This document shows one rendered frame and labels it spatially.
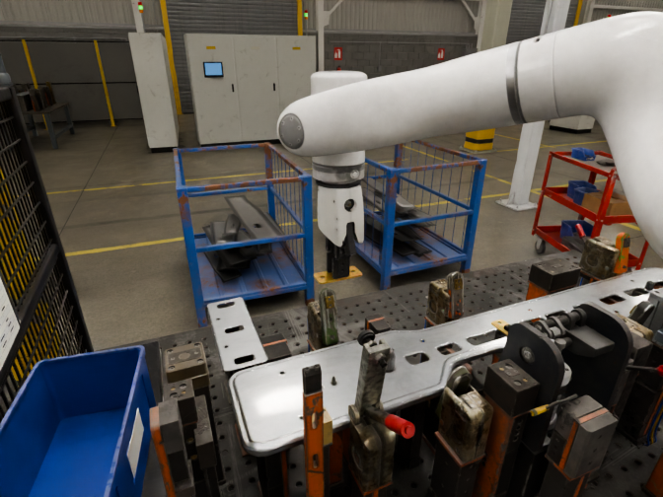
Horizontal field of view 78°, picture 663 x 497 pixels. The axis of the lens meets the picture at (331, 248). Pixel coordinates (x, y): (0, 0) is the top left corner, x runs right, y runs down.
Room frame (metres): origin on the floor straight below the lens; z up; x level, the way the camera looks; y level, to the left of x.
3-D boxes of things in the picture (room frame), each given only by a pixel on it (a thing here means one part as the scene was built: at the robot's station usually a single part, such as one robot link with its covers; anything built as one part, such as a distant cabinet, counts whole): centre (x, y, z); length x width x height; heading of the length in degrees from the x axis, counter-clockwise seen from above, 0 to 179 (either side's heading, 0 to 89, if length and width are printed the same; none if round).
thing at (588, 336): (0.60, -0.42, 0.94); 0.18 x 0.13 x 0.49; 113
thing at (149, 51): (8.89, 3.52, 1.22); 2.40 x 0.54 x 2.45; 18
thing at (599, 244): (1.23, -0.90, 0.88); 0.15 x 0.11 x 0.36; 23
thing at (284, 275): (2.92, 0.70, 0.47); 1.20 x 0.80 x 0.95; 20
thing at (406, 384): (0.85, -0.45, 1.00); 1.38 x 0.22 x 0.02; 113
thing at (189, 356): (0.66, 0.30, 0.88); 0.08 x 0.08 x 0.36; 23
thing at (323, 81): (0.65, -0.01, 1.52); 0.09 x 0.08 x 0.13; 145
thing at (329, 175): (0.65, -0.01, 1.44); 0.09 x 0.08 x 0.03; 23
